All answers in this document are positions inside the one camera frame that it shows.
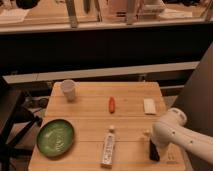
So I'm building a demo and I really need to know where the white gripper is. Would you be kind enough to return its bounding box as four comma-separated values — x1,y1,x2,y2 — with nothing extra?
144,129,169,159

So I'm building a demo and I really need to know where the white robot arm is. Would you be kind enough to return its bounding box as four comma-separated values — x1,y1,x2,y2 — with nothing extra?
146,107,213,164

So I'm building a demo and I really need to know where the white rectangular block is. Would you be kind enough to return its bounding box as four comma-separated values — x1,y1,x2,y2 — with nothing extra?
143,98,157,115

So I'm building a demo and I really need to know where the white tube with cap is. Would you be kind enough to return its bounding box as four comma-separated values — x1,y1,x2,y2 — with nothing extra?
101,125,116,168

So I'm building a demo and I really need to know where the orange carrot toy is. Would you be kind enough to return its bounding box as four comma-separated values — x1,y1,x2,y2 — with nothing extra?
108,97,115,113

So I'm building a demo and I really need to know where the wooden table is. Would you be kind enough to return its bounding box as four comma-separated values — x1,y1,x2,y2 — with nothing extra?
28,82,186,171

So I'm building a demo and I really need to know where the green plate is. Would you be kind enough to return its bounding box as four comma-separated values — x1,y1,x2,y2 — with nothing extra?
36,119,75,158

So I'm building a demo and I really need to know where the black chair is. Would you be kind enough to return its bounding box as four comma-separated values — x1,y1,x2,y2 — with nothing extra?
0,76,42,171

